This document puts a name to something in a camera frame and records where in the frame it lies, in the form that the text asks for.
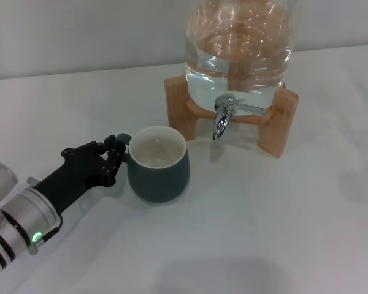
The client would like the chrome faucet tap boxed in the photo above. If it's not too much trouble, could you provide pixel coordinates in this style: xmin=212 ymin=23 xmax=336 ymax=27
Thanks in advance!
xmin=213 ymin=94 xmax=268 ymax=141

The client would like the light wooden jar stand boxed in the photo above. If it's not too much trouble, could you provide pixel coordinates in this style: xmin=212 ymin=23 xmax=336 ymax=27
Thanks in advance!
xmin=164 ymin=75 xmax=299 ymax=159

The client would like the thin black cable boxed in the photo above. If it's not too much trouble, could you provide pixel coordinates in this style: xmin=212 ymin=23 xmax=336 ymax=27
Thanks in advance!
xmin=38 ymin=215 xmax=63 ymax=244

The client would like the clear glass water jar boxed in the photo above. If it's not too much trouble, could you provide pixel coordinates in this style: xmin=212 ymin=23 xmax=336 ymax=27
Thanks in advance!
xmin=182 ymin=0 xmax=295 ymax=113

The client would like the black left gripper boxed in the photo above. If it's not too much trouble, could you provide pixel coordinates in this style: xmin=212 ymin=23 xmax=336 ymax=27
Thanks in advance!
xmin=33 ymin=134 xmax=122 ymax=215

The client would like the grey wrist camera housing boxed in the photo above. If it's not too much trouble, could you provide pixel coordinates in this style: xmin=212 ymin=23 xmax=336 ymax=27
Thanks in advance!
xmin=0 ymin=155 xmax=18 ymax=205

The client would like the dark teal ceramic mug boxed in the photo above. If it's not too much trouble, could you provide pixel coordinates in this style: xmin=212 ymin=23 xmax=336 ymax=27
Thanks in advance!
xmin=115 ymin=124 xmax=191 ymax=203

